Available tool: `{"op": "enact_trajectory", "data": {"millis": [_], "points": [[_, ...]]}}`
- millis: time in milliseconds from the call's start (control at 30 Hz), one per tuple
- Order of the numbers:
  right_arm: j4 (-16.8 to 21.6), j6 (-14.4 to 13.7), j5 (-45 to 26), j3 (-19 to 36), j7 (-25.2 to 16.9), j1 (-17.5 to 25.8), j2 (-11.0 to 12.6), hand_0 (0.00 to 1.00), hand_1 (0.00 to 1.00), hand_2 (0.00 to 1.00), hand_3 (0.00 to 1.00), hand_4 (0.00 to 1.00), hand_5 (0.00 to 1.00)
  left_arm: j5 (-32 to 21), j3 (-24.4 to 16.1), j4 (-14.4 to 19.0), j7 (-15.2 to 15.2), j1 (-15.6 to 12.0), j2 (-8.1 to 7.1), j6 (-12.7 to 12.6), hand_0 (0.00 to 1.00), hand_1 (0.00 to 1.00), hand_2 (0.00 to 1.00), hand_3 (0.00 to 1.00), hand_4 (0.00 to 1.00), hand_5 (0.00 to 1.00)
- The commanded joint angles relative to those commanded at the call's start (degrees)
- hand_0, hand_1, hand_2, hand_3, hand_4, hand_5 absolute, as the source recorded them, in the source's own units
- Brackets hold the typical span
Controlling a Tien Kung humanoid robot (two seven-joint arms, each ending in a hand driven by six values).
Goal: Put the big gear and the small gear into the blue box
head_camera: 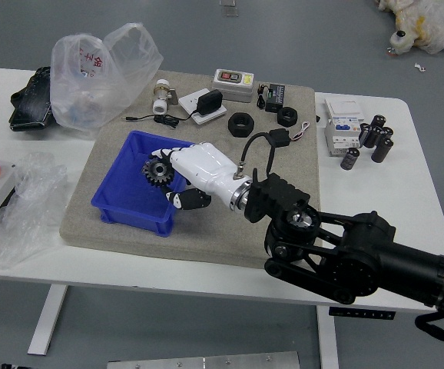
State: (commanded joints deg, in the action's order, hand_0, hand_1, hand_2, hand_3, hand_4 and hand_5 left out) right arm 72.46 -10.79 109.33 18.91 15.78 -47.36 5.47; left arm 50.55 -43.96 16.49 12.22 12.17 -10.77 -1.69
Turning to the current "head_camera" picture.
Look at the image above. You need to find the white table leg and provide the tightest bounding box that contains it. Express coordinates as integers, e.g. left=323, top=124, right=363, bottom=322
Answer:
left=27, top=285, right=69, bottom=355
left=315, top=305, right=340, bottom=369

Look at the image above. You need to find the white plastic bag red print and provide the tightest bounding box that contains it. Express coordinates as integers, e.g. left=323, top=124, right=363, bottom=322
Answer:
left=48, top=22, right=164, bottom=139

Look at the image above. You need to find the black plastic case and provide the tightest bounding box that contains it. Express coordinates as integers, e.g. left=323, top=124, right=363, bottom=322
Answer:
left=8, top=65, right=55, bottom=134

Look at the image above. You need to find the white switch panel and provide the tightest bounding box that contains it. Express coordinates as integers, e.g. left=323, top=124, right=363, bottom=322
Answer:
left=323, top=98, right=362, bottom=118

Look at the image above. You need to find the black power adapter with cord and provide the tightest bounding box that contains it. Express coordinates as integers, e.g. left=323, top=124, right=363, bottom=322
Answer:
left=121, top=88, right=225, bottom=130

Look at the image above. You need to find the small black nut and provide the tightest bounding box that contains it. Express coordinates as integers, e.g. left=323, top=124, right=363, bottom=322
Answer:
left=277, top=106, right=299, bottom=128

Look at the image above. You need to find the black receiver module with wires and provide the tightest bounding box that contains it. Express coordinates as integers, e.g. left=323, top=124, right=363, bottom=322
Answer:
left=255, top=81, right=287, bottom=113

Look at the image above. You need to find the black servo with wires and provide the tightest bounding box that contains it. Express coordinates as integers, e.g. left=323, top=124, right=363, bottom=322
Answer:
left=270, top=121, right=311, bottom=148

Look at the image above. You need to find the yellow white plastic wrap pile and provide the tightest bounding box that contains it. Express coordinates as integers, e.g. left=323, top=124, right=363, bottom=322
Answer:
left=375, top=0, right=444, bottom=55

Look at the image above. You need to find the grey-brown mat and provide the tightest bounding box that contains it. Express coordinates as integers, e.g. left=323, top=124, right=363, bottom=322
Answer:
left=58, top=68, right=325, bottom=274

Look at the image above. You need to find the black table height controller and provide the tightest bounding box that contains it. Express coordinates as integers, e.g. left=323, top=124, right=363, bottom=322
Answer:
left=329, top=307, right=396, bottom=321

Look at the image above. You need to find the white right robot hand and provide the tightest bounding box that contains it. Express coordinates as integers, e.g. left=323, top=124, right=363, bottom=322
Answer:
left=151, top=141, right=251, bottom=212

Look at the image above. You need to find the black bevel gear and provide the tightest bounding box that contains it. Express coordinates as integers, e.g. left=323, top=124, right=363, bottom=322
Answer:
left=141, top=158, right=174, bottom=189

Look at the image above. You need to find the big black nut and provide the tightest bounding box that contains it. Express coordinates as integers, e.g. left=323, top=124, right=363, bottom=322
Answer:
left=227, top=111, right=257, bottom=138

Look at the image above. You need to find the metal floor socket cover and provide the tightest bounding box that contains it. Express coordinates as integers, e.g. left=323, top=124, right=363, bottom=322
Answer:
left=219, top=0, right=240, bottom=18

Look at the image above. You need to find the grey push-button switch box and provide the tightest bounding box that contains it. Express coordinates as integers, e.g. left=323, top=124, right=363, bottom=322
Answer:
left=210, top=68, right=254, bottom=104

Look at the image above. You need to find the clear plastic bag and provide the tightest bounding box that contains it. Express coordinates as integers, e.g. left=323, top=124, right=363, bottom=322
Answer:
left=0, top=151, right=69, bottom=270

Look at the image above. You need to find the white circuit breaker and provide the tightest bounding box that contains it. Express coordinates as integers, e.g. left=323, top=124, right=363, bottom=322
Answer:
left=323, top=113, right=366, bottom=158

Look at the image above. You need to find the silver metal plate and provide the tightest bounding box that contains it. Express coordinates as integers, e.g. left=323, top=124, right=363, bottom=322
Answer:
left=106, top=351, right=302, bottom=369

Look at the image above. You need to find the brass valve white fitting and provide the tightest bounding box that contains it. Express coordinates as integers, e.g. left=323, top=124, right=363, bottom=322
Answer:
left=151, top=78, right=179, bottom=116

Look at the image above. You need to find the white wall switch plate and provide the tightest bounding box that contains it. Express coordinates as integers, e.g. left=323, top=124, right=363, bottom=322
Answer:
left=177, top=88, right=229, bottom=126

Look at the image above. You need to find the blue plastic bin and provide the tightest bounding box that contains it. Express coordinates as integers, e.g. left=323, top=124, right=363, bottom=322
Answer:
left=91, top=129, right=196, bottom=238

